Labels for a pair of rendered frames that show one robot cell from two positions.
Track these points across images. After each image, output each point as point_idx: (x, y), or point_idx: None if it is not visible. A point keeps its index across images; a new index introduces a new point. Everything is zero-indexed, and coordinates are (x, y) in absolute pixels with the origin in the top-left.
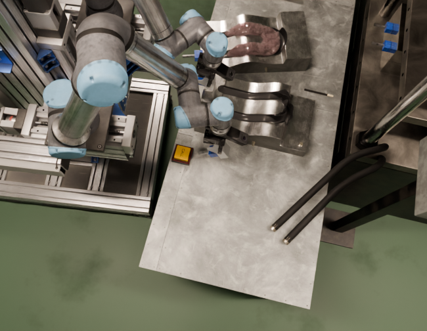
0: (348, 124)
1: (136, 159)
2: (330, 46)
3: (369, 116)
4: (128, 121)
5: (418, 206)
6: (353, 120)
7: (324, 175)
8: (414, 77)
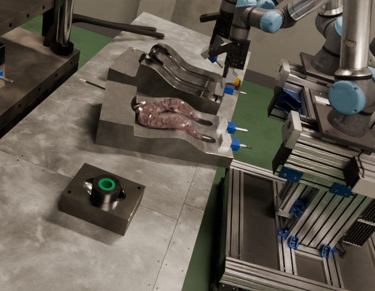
0: (60, 80)
1: (247, 200)
2: (59, 115)
3: (44, 62)
4: (288, 68)
5: None
6: (62, 68)
7: (112, 45)
8: (21, 4)
